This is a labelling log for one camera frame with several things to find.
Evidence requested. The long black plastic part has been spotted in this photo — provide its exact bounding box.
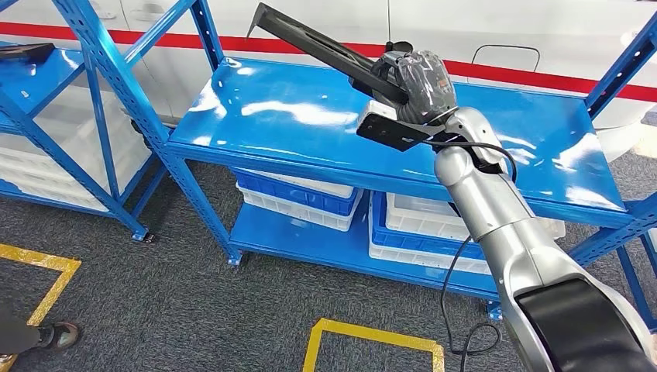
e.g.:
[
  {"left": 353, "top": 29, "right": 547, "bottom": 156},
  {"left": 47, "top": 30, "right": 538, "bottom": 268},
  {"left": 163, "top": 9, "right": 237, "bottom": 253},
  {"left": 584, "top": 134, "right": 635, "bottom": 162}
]
[
  {"left": 0, "top": 42, "right": 57, "bottom": 65},
  {"left": 245, "top": 2, "right": 411, "bottom": 106}
]

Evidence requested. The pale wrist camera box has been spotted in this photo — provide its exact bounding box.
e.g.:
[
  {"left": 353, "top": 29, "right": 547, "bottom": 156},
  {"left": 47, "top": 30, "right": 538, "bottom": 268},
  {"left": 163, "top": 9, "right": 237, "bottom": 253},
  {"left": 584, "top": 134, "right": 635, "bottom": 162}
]
[{"left": 365, "top": 100, "right": 401, "bottom": 123}]

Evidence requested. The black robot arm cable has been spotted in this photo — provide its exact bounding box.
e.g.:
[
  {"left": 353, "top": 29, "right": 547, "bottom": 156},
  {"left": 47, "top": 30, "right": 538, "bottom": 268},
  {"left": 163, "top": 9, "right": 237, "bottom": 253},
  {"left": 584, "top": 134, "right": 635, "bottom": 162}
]
[{"left": 428, "top": 141, "right": 518, "bottom": 372}]

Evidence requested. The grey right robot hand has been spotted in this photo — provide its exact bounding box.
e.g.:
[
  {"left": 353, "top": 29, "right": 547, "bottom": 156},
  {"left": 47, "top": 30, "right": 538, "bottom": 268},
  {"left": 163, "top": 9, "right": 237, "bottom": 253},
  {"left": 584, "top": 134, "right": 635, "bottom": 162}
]
[{"left": 370, "top": 48, "right": 459, "bottom": 118}]

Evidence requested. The blue plastic bin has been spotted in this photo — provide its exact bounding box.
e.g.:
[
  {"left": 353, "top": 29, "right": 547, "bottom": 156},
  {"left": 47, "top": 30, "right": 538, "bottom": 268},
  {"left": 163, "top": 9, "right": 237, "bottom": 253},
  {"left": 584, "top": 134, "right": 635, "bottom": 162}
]
[
  {"left": 369, "top": 191, "right": 487, "bottom": 261},
  {"left": 233, "top": 169, "right": 364, "bottom": 218}
]

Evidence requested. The person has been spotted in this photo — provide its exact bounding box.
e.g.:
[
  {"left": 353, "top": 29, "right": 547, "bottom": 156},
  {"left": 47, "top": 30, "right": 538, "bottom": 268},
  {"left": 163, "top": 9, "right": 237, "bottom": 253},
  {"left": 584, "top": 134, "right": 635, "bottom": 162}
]
[{"left": 0, "top": 305, "right": 81, "bottom": 360}]

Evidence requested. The white plastic bin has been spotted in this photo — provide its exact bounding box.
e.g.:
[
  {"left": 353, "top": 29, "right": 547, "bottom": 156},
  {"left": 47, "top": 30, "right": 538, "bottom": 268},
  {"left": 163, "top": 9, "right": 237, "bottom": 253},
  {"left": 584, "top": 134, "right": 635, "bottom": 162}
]
[
  {"left": 236, "top": 184, "right": 364, "bottom": 233},
  {"left": 384, "top": 192, "right": 566, "bottom": 243},
  {"left": 0, "top": 146, "right": 112, "bottom": 213},
  {"left": 239, "top": 168, "right": 356, "bottom": 200},
  {"left": 30, "top": 84, "right": 153, "bottom": 181},
  {"left": 367, "top": 239, "right": 493, "bottom": 277}
]

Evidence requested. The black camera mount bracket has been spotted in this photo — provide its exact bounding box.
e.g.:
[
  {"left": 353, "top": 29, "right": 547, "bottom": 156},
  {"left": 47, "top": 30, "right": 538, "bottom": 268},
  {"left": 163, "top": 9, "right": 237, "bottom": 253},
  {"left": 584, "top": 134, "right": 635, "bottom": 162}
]
[{"left": 356, "top": 112, "right": 452, "bottom": 153}]

